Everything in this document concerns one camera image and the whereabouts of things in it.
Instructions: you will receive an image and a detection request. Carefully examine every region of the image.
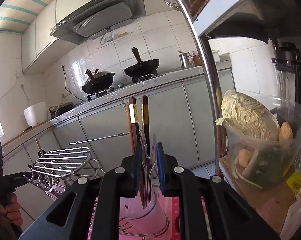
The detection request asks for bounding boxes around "dark brown chopstick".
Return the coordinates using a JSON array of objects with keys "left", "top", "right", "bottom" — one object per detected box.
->
[{"left": 142, "top": 95, "right": 151, "bottom": 156}]

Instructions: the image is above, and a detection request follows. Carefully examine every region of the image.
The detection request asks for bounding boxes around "black wok with lid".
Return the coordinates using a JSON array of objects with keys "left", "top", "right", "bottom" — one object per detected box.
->
[{"left": 82, "top": 69, "right": 115, "bottom": 94}]

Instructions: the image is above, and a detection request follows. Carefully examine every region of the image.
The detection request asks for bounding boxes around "black wok wooden handle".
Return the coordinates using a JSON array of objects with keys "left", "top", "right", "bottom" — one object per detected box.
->
[{"left": 124, "top": 47, "right": 160, "bottom": 77}]

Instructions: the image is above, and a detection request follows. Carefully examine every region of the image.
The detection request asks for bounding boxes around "clear bag of vegetables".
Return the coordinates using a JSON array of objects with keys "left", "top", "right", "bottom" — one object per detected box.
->
[{"left": 215, "top": 90, "right": 301, "bottom": 190}]

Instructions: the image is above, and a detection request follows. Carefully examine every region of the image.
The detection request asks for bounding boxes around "person's left hand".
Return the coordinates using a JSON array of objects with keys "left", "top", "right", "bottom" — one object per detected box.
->
[{"left": 0, "top": 193, "right": 24, "bottom": 226}]

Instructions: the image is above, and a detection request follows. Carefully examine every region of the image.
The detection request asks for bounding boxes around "white rice cooker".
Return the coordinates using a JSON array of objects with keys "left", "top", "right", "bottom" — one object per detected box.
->
[{"left": 24, "top": 101, "right": 48, "bottom": 127}]

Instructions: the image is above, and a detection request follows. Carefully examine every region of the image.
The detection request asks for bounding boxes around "black power cord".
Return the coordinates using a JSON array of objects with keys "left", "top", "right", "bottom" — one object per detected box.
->
[{"left": 61, "top": 65, "right": 84, "bottom": 103}]

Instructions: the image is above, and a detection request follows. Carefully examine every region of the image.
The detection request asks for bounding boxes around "range hood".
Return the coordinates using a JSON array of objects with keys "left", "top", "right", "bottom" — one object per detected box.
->
[{"left": 50, "top": 0, "right": 146, "bottom": 45}]

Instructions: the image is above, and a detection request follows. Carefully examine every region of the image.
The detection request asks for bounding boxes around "metal shelf rack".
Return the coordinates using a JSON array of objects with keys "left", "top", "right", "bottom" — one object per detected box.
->
[{"left": 162, "top": 0, "right": 301, "bottom": 233}]

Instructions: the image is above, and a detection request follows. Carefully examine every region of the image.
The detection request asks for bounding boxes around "black blender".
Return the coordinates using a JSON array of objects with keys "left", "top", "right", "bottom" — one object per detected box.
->
[{"left": 271, "top": 42, "right": 301, "bottom": 105}]

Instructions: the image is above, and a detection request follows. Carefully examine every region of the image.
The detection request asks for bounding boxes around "steel kettle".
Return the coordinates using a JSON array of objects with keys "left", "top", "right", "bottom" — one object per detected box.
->
[{"left": 179, "top": 51, "right": 195, "bottom": 69}]

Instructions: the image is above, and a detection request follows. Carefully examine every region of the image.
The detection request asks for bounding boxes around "pink polka dot cloth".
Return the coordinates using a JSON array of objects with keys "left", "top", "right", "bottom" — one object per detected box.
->
[{"left": 88, "top": 195, "right": 213, "bottom": 240}]

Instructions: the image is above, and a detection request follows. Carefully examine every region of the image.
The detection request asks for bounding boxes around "right pink utensil cup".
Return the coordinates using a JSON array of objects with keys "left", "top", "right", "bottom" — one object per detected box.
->
[{"left": 119, "top": 179, "right": 173, "bottom": 239}]

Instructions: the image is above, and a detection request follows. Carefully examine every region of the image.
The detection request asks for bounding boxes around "clear plastic spoon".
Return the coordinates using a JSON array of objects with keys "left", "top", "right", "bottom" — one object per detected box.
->
[{"left": 139, "top": 132, "right": 158, "bottom": 209}]

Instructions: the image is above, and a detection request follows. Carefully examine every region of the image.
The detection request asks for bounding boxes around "metal wire utensil rack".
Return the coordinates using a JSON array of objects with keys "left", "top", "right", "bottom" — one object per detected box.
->
[{"left": 27, "top": 132, "right": 171, "bottom": 238}]

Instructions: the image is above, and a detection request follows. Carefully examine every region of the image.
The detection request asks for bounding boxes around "black woven basket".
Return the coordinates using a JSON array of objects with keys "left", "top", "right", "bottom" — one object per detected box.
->
[{"left": 49, "top": 102, "right": 74, "bottom": 119}]

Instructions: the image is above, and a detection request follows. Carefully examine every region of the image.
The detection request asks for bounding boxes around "dark chopstick gold tip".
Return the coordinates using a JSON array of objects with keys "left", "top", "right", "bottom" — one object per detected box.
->
[{"left": 126, "top": 96, "right": 140, "bottom": 155}]

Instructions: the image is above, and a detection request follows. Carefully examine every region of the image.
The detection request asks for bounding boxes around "gas stove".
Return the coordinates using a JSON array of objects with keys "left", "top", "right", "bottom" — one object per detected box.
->
[{"left": 87, "top": 69, "right": 159, "bottom": 102}]

